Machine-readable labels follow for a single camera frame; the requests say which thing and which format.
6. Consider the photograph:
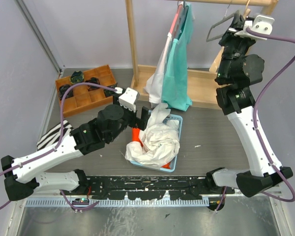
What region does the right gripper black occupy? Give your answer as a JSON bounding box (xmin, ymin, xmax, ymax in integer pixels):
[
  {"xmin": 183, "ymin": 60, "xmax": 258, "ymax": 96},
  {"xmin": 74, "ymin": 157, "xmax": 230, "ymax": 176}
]
[{"xmin": 216, "ymin": 14, "xmax": 254, "ymax": 82}]

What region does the orange t shirt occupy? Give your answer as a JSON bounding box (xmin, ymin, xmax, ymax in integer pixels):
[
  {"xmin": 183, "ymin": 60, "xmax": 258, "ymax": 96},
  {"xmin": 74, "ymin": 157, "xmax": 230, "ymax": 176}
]
[{"xmin": 132, "ymin": 128, "xmax": 171, "ymax": 169}]

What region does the beige wooden hanger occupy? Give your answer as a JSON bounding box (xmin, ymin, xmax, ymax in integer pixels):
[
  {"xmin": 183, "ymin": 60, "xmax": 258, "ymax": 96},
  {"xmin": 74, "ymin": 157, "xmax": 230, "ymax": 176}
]
[{"xmin": 209, "ymin": 0, "xmax": 251, "ymax": 73}]

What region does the grey metal hanger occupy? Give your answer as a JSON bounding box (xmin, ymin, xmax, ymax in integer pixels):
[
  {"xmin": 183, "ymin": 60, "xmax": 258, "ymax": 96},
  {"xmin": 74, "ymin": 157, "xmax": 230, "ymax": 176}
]
[{"xmin": 206, "ymin": 4, "xmax": 238, "ymax": 42}]

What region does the white t shirt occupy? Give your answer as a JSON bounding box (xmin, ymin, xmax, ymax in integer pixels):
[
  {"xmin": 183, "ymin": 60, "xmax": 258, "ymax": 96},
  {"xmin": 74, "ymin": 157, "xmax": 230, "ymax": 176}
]
[{"xmin": 125, "ymin": 103, "xmax": 180, "ymax": 168}]

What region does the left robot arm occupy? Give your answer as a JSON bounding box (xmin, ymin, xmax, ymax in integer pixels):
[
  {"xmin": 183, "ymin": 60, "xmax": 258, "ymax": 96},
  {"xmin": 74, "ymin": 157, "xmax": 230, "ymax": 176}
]
[{"xmin": 1, "ymin": 104, "xmax": 149, "ymax": 201}]

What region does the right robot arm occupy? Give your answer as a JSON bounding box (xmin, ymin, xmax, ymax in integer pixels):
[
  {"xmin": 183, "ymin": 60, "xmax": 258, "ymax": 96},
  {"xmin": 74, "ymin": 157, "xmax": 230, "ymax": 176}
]
[{"xmin": 206, "ymin": 11, "xmax": 293, "ymax": 197}]

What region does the white shirt on pink hanger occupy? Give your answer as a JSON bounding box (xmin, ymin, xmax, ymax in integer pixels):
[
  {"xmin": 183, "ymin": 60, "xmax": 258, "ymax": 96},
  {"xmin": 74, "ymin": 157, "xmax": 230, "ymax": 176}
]
[{"xmin": 144, "ymin": 32, "xmax": 173, "ymax": 108}]

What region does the teal t shirt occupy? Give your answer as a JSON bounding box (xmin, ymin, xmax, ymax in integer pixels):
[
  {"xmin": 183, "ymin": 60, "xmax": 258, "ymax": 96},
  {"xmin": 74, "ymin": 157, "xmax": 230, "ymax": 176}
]
[{"xmin": 161, "ymin": 3, "xmax": 193, "ymax": 111}]

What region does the grey blue hanger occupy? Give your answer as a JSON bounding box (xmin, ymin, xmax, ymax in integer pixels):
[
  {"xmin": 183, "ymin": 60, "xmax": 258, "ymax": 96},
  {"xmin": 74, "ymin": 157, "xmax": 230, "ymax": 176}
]
[{"xmin": 175, "ymin": 1, "xmax": 189, "ymax": 40}]

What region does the pink hanger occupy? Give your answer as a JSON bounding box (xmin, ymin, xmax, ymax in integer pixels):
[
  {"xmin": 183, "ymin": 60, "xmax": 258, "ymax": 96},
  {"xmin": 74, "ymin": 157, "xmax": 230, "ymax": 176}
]
[{"xmin": 169, "ymin": 4, "xmax": 183, "ymax": 35}]

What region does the dark rolled sock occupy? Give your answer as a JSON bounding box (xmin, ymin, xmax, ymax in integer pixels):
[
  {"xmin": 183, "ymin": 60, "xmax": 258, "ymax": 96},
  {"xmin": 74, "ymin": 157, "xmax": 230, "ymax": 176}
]
[
  {"xmin": 59, "ymin": 84, "xmax": 73, "ymax": 100},
  {"xmin": 70, "ymin": 71, "xmax": 84, "ymax": 85},
  {"xmin": 85, "ymin": 77, "xmax": 100, "ymax": 91},
  {"xmin": 104, "ymin": 83, "xmax": 118, "ymax": 97}
]

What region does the light blue plastic basket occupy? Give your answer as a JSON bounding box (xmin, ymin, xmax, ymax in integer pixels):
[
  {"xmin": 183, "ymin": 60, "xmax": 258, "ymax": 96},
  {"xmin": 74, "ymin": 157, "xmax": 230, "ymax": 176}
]
[{"xmin": 130, "ymin": 111, "xmax": 182, "ymax": 173}]

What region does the wooden compartment tray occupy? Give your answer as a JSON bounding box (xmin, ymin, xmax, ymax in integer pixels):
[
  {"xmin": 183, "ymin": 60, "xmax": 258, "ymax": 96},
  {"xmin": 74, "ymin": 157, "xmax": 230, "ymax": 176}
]
[{"xmin": 55, "ymin": 65, "xmax": 117, "ymax": 117}]

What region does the wooden clothes rack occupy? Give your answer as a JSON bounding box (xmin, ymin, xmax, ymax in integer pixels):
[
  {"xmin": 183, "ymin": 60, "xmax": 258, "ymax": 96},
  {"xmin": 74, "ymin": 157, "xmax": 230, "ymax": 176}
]
[{"xmin": 131, "ymin": 1, "xmax": 274, "ymax": 111}]

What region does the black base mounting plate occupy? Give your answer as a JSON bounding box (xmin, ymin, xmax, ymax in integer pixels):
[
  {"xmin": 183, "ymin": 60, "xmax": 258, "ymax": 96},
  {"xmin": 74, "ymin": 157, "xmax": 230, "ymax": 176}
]
[{"xmin": 59, "ymin": 175, "xmax": 236, "ymax": 201}]

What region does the black white striped cloth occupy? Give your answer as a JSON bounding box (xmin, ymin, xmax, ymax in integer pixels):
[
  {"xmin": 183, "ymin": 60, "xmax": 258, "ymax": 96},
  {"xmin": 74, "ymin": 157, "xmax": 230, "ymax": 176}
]
[{"xmin": 36, "ymin": 119, "xmax": 73, "ymax": 150}]

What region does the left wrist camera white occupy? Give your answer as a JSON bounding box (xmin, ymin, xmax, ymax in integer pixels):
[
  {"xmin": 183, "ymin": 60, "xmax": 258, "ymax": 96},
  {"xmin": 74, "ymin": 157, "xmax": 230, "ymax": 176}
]
[{"xmin": 115, "ymin": 87, "xmax": 140, "ymax": 112}]

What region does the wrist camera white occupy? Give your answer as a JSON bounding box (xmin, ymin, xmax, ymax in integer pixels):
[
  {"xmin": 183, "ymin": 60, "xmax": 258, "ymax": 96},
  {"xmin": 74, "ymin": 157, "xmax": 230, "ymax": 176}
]
[
  {"xmin": 235, "ymin": 14, "xmax": 275, "ymax": 40},
  {"xmin": 115, "ymin": 87, "xmax": 140, "ymax": 112}
]

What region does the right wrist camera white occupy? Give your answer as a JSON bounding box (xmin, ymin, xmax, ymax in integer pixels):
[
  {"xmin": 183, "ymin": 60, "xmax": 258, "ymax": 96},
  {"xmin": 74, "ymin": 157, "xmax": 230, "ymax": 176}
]
[{"xmin": 235, "ymin": 14, "xmax": 275, "ymax": 40}]

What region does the aluminium frame rail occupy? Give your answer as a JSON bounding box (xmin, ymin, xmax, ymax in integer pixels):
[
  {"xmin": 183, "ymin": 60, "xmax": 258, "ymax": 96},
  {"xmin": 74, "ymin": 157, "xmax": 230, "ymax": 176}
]
[{"xmin": 14, "ymin": 176, "xmax": 282, "ymax": 207}]

